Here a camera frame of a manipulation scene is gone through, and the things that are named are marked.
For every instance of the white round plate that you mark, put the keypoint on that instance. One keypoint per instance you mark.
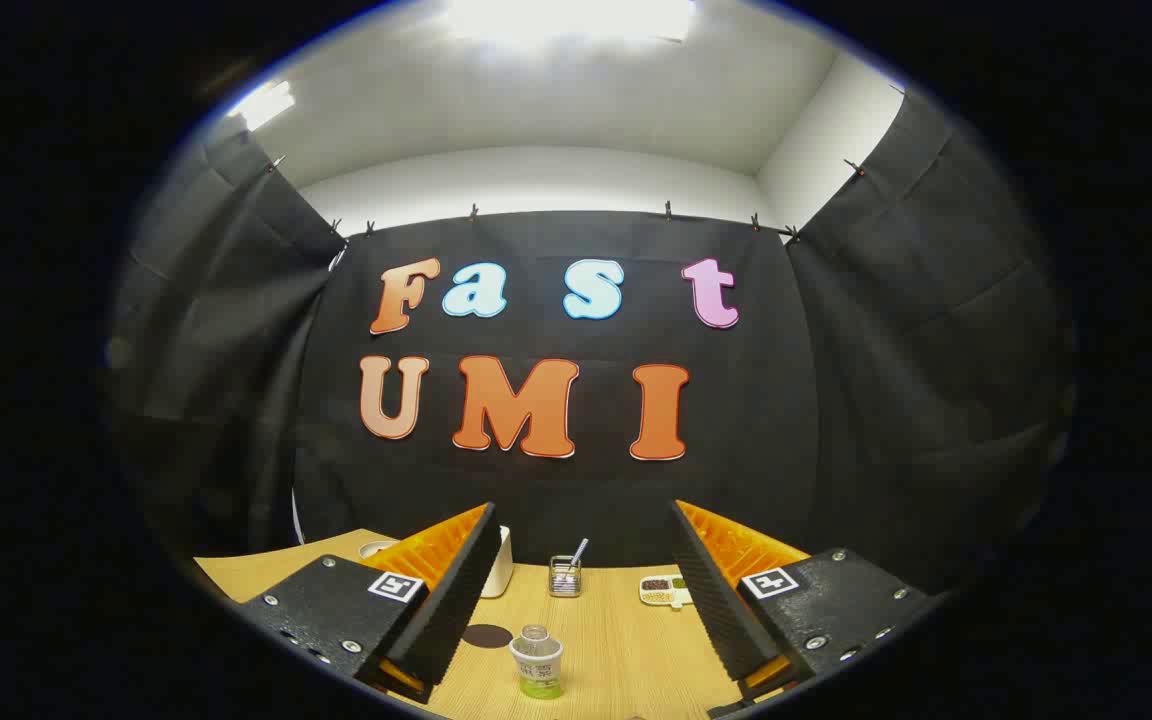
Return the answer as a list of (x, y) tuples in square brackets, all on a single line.
[(374, 549)]

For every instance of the wooden table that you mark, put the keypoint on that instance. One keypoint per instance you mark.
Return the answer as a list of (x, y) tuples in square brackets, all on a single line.
[(616, 650)]

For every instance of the small ceiling light panel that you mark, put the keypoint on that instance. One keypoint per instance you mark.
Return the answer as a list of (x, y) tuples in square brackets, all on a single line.
[(264, 103)]

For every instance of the large ceiling light panel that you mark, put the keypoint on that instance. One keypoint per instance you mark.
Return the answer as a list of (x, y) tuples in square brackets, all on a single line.
[(571, 18)]

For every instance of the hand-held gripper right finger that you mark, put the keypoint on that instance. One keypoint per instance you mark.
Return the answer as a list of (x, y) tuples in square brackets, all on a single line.
[(711, 600)]

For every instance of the dark brown round coaster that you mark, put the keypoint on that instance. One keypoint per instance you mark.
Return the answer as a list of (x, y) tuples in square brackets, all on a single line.
[(487, 636)]

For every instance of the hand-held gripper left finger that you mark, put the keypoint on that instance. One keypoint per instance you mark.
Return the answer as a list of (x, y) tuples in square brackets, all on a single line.
[(456, 600)]

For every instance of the white toaster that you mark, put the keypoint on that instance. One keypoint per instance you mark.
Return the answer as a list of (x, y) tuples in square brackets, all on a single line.
[(499, 565)]

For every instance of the metal mesh cutlery holder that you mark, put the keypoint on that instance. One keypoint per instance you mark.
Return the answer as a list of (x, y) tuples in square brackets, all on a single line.
[(565, 580)]

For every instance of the clear juice bottle white label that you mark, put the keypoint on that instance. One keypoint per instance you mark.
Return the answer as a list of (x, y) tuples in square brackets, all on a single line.
[(537, 665)]

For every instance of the white sectioned condiment dish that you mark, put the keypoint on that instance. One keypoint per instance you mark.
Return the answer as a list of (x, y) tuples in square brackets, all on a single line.
[(658, 591)]

